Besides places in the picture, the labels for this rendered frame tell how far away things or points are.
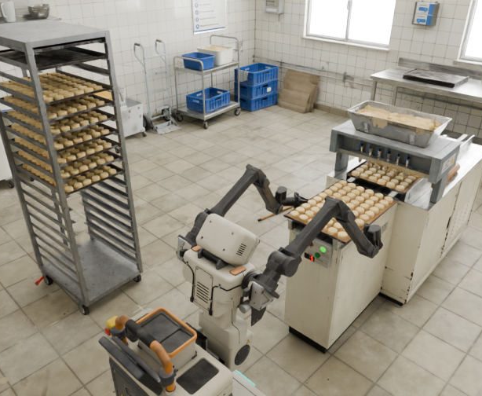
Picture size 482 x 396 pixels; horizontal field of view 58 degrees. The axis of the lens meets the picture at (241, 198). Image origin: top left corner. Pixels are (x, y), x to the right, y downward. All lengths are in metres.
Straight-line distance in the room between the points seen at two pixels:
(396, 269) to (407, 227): 0.34
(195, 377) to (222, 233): 0.55
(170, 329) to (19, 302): 1.95
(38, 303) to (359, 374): 2.24
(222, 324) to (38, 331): 1.67
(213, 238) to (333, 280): 0.96
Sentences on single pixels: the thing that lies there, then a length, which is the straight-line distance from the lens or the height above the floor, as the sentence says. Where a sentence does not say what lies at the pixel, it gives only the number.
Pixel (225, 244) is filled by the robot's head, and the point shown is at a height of 1.21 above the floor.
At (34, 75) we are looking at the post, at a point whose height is 1.66.
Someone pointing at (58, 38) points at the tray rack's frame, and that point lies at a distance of 2.54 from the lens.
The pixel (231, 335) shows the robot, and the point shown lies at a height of 0.76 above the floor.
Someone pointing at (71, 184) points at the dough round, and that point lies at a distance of 2.87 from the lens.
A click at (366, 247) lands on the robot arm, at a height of 0.94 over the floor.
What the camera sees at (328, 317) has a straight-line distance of 2.70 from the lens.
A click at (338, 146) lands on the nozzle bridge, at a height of 1.06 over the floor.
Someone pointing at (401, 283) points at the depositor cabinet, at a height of 0.24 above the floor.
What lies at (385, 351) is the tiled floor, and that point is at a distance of 3.08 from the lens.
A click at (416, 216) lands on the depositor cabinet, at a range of 2.92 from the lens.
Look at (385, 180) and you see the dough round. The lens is 2.98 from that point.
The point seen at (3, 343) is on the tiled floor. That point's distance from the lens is 3.35.
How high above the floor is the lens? 2.21
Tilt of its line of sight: 30 degrees down
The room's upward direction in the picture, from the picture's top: straight up
